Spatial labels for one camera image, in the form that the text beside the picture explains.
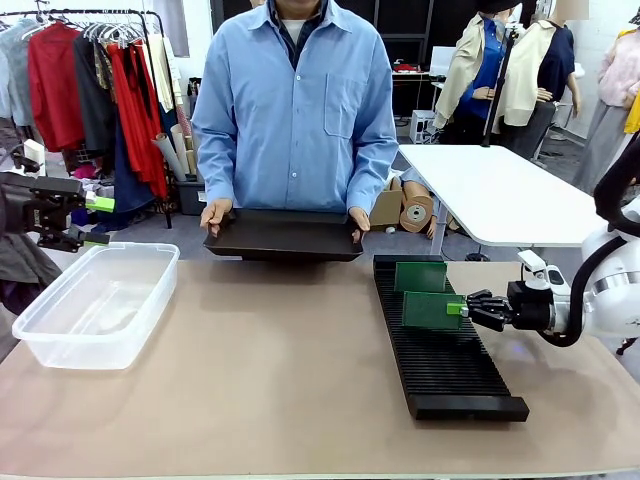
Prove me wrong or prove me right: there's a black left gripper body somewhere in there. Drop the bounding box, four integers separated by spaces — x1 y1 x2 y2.
0 185 69 236

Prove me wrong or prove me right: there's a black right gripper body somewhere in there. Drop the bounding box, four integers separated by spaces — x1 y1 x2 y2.
507 280 557 332

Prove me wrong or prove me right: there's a green PCB board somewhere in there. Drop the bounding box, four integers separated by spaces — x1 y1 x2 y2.
402 291 466 332
393 260 449 294

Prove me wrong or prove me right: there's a black plastic tray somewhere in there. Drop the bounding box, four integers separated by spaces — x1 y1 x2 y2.
203 208 365 263

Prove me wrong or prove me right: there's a person's right forearm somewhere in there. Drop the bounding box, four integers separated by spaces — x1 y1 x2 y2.
192 119 239 204

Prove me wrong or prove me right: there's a person's left forearm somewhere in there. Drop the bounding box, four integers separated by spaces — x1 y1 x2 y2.
346 134 400 231

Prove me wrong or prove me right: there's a person's left hand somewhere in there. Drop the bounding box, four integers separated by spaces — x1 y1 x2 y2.
348 206 372 245

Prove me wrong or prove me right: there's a person's right hand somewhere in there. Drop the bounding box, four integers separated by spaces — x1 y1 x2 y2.
199 198 235 238

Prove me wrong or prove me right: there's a small white box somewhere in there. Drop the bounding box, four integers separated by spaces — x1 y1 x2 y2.
23 138 47 176

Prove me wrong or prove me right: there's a dark grey cloth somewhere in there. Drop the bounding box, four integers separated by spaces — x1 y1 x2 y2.
0 232 64 314

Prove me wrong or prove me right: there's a black slotted PCB rack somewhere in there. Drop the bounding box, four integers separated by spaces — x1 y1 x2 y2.
372 253 530 422

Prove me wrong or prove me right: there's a blue denim garment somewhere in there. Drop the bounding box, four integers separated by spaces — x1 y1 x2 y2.
113 119 156 214

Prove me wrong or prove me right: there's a clear plastic storage box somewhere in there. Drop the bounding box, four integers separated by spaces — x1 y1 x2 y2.
11 241 181 371

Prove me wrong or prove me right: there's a dark jacket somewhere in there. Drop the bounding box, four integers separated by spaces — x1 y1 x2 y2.
73 32 119 156

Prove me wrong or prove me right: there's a red dress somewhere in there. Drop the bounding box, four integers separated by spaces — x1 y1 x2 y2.
107 43 169 199

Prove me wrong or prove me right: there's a red shirt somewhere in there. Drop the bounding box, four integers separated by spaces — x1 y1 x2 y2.
28 22 86 153

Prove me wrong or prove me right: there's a black clothes rack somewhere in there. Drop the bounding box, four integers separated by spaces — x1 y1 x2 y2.
0 8 174 230

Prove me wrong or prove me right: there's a cardboard spool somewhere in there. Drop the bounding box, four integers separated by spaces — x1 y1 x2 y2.
399 179 441 239

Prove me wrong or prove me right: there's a grey paper roll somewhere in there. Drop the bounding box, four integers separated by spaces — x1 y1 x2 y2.
152 132 187 182

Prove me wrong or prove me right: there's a white background table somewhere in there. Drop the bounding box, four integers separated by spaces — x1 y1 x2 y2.
397 143 609 256

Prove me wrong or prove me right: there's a grey knit garment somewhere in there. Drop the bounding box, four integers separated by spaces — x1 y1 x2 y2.
0 19 36 127

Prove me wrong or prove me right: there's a beige cardboard tube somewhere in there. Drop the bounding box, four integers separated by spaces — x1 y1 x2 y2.
169 123 195 176

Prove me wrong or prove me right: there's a grey storage bin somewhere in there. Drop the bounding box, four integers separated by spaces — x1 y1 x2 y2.
177 177 207 216

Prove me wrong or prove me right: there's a brown cardboard box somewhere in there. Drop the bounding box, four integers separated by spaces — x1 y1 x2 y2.
369 179 404 232

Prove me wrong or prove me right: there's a cream garment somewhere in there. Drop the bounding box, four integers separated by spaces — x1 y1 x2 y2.
147 32 184 114

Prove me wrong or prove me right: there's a white cube shelf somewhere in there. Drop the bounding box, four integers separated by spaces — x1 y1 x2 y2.
409 109 441 144

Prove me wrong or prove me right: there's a black tripod pole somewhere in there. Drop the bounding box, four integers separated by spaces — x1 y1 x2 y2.
480 24 521 149

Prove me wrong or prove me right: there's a mannequin with beige jacket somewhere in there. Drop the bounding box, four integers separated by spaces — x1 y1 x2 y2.
433 0 516 146

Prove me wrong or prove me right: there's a mannequin with cream jacket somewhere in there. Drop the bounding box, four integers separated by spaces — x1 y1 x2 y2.
502 4 584 161

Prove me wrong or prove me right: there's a mannequin with pink sweater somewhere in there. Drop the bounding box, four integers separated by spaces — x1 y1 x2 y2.
572 27 640 196

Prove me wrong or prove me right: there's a person in blue shirt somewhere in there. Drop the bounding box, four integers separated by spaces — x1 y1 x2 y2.
191 0 400 232

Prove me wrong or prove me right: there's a white board on desk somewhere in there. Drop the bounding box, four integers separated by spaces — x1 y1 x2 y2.
429 46 459 76

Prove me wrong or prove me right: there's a black shelving unit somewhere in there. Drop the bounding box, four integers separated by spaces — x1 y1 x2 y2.
349 0 481 121

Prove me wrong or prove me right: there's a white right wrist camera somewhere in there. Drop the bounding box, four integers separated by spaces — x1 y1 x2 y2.
517 249 570 301

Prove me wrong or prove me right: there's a black corrugated cable hose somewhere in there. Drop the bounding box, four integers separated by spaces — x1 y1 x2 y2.
537 134 640 349

